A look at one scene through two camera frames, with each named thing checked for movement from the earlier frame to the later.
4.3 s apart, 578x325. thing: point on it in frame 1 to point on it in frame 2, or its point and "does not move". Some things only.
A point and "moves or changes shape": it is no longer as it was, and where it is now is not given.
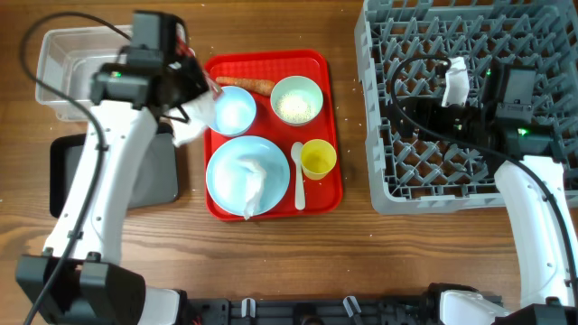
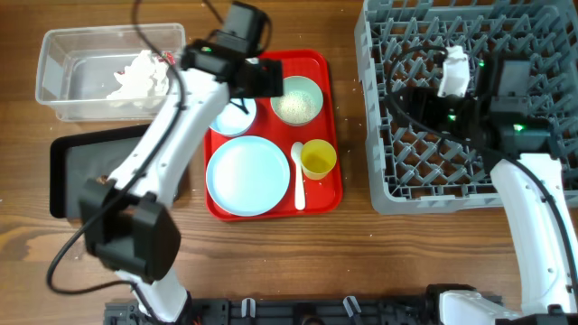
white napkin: x=255 y=185 moves or changes shape
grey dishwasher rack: x=410 y=173 does not move
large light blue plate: x=227 y=179 does not move
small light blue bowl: x=235 y=111 does not move
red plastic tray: x=271 y=152 does not move
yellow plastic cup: x=318 y=157 does not move
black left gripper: x=193 y=68 to x=275 y=76
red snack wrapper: x=182 y=48 to x=166 y=55
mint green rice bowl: x=297 y=100 does not move
